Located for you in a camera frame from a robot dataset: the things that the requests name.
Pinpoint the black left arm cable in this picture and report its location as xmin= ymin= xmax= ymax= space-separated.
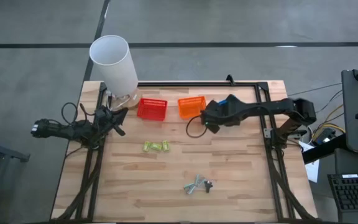
xmin=61 ymin=101 xmax=88 ymax=125

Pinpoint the orange plastic basket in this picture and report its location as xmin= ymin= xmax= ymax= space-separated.
xmin=177 ymin=96 xmax=208 ymax=120

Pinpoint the yellow cable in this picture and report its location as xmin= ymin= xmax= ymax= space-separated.
xmin=312 ymin=104 xmax=345 ymax=141

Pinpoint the black aluminium table frame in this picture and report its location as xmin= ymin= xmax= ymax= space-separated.
xmin=53 ymin=81 xmax=318 ymax=223

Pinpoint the white lamp cord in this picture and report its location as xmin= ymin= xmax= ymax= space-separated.
xmin=106 ymin=90 xmax=130 ymax=112

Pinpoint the red plastic basket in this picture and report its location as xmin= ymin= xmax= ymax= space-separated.
xmin=136 ymin=98 xmax=168 ymax=121

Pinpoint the black computer keyboard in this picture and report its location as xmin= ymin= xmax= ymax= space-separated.
xmin=327 ymin=173 xmax=358 ymax=212

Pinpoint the black desk edge bar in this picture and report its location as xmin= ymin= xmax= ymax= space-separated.
xmin=302 ymin=133 xmax=347 ymax=165

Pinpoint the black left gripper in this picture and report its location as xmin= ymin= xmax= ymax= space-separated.
xmin=94 ymin=105 xmax=129 ymax=137

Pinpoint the white cylindrical lamp shade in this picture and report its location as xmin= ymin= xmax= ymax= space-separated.
xmin=89 ymin=34 xmax=139 ymax=97

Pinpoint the white paper sheet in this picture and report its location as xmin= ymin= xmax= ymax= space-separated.
xmin=300 ymin=141 xmax=319 ymax=184

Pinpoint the grey metal stand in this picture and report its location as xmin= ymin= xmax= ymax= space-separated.
xmin=0 ymin=124 xmax=30 ymax=224

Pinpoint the round wooden lamp base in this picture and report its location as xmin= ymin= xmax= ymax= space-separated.
xmin=116 ymin=88 xmax=142 ymax=110

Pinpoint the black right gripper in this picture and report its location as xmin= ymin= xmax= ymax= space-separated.
xmin=201 ymin=96 xmax=241 ymax=134

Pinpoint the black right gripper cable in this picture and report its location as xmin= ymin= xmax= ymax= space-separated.
xmin=186 ymin=114 xmax=208 ymax=139

